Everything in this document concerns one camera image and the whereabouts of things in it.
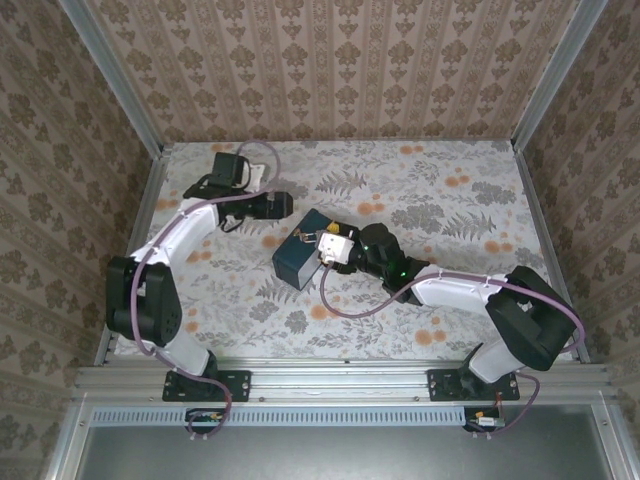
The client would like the blue starry night box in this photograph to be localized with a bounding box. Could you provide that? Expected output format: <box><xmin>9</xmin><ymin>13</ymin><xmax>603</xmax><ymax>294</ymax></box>
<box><xmin>271</xmin><ymin>208</ymin><xmax>347</xmax><ymax>292</ymax></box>

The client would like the floral table cloth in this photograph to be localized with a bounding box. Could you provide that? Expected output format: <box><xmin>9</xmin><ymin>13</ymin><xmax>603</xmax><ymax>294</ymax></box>
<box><xmin>114</xmin><ymin>140</ymin><xmax>574</xmax><ymax>361</ymax></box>

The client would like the small connector board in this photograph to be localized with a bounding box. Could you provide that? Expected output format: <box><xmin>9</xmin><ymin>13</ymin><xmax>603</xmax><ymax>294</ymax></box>
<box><xmin>464</xmin><ymin>407</ymin><xmax>506</xmax><ymax>434</ymax></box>
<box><xmin>185</xmin><ymin>407</ymin><xmax>226</xmax><ymax>434</ymax></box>

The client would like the grey metal sheet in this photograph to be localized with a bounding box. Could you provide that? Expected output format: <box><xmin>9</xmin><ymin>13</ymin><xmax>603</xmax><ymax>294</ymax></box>
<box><xmin>74</xmin><ymin>424</ymin><xmax>614</xmax><ymax>480</ymax></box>

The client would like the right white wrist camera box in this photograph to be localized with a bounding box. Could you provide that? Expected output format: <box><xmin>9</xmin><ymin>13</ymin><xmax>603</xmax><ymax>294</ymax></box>
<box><xmin>316</xmin><ymin>230</ymin><xmax>355</xmax><ymax>265</ymax></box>

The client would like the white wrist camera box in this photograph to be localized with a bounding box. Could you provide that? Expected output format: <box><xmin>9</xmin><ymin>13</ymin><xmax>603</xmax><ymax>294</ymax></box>
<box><xmin>245</xmin><ymin>160</ymin><xmax>267</xmax><ymax>192</ymax></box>
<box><xmin>316</xmin><ymin>230</ymin><xmax>355</xmax><ymax>265</ymax></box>

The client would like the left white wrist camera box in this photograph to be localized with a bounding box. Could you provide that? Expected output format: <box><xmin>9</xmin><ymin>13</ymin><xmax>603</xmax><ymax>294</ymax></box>
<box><xmin>245</xmin><ymin>160</ymin><xmax>267</xmax><ymax>192</ymax></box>

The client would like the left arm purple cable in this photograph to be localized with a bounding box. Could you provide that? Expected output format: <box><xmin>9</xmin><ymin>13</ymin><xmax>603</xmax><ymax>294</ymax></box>
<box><xmin>129</xmin><ymin>139</ymin><xmax>281</xmax><ymax>441</ymax></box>

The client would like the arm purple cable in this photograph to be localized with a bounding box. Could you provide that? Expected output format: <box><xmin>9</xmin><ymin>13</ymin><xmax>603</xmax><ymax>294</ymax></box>
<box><xmin>129</xmin><ymin>139</ymin><xmax>281</xmax><ymax>441</ymax></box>
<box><xmin>318</xmin><ymin>264</ymin><xmax>587</xmax><ymax>441</ymax></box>

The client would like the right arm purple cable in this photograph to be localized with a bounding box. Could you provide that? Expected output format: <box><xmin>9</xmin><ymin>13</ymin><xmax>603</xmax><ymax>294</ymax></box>
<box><xmin>318</xmin><ymin>264</ymin><xmax>587</xmax><ymax>441</ymax></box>

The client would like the aluminium side rail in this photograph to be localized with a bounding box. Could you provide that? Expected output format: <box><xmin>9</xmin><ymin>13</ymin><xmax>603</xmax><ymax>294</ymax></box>
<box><xmin>514</xmin><ymin>147</ymin><xmax>591</xmax><ymax>364</ymax></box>
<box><xmin>94</xmin><ymin>147</ymin><xmax>174</xmax><ymax>366</ymax></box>

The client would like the aluminium cross rail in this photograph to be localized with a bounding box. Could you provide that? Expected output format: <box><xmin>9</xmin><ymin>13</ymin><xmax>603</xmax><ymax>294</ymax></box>
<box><xmin>72</xmin><ymin>359</ymin><xmax>614</xmax><ymax>401</ymax></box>

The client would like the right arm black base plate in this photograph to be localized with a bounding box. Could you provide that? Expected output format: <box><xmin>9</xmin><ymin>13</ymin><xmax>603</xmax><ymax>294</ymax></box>
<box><xmin>427</xmin><ymin>368</ymin><xmax>521</xmax><ymax>403</ymax></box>

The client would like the aluminium frame post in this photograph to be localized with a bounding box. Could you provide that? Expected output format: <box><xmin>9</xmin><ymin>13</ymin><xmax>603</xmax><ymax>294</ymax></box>
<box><xmin>57</xmin><ymin>0</ymin><xmax>166</xmax><ymax>156</ymax></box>
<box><xmin>512</xmin><ymin>0</ymin><xmax>609</xmax><ymax>151</ymax></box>

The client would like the grey slotted cable duct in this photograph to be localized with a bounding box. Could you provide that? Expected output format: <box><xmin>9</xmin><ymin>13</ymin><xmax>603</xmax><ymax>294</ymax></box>
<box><xmin>91</xmin><ymin>405</ymin><xmax>469</xmax><ymax>427</ymax></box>

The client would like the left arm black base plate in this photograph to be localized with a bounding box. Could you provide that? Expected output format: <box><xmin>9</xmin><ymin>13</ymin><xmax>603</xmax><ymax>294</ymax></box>
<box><xmin>162</xmin><ymin>368</ymin><xmax>251</xmax><ymax>403</ymax></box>

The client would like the aluminium lower frame bar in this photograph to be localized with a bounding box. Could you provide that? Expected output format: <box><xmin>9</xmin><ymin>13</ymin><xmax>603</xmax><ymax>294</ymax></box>
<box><xmin>42</xmin><ymin>399</ymin><xmax>94</xmax><ymax>480</ymax></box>
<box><xmin>591</xmin><ymin>399</ymin><xmax>639</xmax><ymax>480</ymax></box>

